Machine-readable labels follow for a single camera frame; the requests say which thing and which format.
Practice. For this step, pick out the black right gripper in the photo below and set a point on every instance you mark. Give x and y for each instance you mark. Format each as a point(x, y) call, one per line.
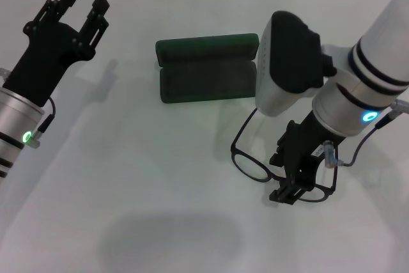
point(306, 145)

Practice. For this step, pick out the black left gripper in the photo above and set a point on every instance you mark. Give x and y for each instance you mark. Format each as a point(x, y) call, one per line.
point(41, 59)

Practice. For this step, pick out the black frame glasses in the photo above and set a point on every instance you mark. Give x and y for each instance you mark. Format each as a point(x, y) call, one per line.
point(233, 151)

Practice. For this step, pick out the green glasses case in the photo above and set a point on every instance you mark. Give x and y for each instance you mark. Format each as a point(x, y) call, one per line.
point(207, 84)

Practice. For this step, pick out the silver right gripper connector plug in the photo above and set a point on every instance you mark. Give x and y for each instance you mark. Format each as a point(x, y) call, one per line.
point(329, 153)

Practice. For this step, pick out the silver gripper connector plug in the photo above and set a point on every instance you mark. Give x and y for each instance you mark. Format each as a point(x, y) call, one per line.
point(329, 153)
point(3, 72)

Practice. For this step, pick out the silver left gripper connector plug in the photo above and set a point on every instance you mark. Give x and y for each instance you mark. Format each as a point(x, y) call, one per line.
point(3, 72)

